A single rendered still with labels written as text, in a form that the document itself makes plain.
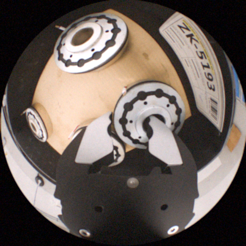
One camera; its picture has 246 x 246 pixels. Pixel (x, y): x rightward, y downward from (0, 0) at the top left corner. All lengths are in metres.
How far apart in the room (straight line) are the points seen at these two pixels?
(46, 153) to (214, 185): 3.13
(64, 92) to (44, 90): 0.07
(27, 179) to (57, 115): 3.33
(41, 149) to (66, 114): 0.18
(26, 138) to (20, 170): 3.19
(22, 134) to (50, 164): 0.14
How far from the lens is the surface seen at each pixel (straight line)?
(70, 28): 0.15
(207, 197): 2.96
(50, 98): 0.20
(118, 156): 0.16
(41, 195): 3.51
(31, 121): 0.24
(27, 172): 3.44
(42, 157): 0.31
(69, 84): 0.16
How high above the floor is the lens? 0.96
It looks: 58 degrees down
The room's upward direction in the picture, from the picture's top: 177 degrees counter-clockwise
